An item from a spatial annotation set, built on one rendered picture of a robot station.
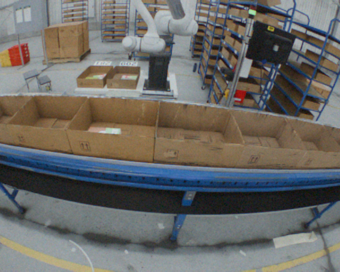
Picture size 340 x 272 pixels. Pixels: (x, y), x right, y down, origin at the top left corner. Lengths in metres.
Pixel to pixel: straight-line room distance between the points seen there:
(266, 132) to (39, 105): 1.44
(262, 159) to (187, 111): 0.46
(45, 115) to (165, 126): 0.77
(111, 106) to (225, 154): 0.64
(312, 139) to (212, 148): 0.95
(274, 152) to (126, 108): 0.79
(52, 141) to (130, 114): 0.44
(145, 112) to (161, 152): 0.31
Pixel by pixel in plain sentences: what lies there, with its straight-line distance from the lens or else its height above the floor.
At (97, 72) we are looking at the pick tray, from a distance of 2.21.
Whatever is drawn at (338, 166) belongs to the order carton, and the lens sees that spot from 1.48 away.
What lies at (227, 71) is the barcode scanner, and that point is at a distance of 1.60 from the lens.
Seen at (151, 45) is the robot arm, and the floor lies 1.26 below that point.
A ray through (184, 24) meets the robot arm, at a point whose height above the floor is 1.39.
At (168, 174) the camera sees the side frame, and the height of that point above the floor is 0.91.
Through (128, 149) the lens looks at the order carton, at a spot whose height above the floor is 0.97.
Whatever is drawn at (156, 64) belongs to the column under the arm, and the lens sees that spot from 1.70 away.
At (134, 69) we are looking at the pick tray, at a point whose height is 0.81.
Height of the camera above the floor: 1.53
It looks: 40 degrees down
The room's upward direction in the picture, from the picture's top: 8 degrees clockwise
